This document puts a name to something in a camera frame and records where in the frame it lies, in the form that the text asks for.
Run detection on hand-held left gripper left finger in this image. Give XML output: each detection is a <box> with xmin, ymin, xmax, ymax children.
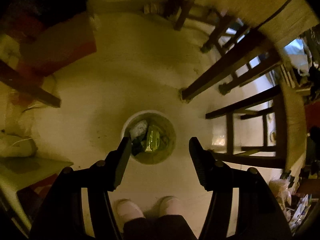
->
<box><xmin>29</xmin><ymin>137</ymin><xmax>132</xmax><ymax>240</ymax></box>

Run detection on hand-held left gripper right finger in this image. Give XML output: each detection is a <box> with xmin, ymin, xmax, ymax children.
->
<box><xmin>189</xmin><ymin>136</ymin><xmax>293</xmax><ymax>240</ymax></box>

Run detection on white plastic bucket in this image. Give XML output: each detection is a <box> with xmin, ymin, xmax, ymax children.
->
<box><xmin>121</xmin><ymin>110</ymin><xmax>177</xmax><ymax>165</ymax></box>

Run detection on green plastic wrapper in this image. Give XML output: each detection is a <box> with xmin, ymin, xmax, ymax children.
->
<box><xmin>145</xmin><ymin>126</ymin><xmax>162</xmax><ymax>153</ymax></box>

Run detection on black packet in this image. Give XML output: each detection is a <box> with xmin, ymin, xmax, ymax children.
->
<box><xmin>131</xmin><ymin>139</ymin><xmax>146</xmax><ymax>156</ymax></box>

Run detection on grey crumpled wrapper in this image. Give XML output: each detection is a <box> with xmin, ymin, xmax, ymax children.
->
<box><xmin>129</xmin><ymin>119</ymin><xmax>148</xmax><ymax>140</ymax></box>

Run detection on person's right white shoe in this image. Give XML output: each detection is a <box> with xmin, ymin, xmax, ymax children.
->
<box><xmin>157</xmin><ymin>196</ymin><xmax>185</xmax><ymax>217</ymax></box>

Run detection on wooden stool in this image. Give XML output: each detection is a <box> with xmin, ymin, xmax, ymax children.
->
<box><xmin>205</xmin><ymin>80</ymin><xmax>309</xmax><ymax>178</ymax></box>

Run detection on person's dark pants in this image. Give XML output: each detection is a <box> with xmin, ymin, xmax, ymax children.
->
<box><xmin>122</xmin><ymin>214</ymin><xmax>198</xmax><ymax>240</ymax></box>

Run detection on white paper sheet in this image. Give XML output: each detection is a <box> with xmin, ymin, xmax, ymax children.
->
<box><xmin>0</xmin><ymin>155</ymin><xmax>74</xmax><ymax>230</ymax></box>

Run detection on pile of printed papers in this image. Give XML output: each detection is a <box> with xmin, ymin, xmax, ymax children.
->
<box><xmin>285</xmin><ymin>192</ymin><xmax>315</xmax><ymax>233</ymax></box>

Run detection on red flat box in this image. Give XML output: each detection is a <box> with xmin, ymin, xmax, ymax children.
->
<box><xmin>5</xmin><ymin>12</ymin><xmax>98</xmax><ymax>78</ymax></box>

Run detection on white plastic bag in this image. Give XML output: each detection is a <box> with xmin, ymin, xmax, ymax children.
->
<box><xmin>285</xmin><ymin>39</ymin><xmax>313</xmax><ymax>75</ymax></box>

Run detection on table with patchwork cloth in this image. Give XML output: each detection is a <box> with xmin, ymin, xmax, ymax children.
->
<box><xmin>179</xmin><ymin>0</ymin><xmax>320</xmax><ymax>85</ymax></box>

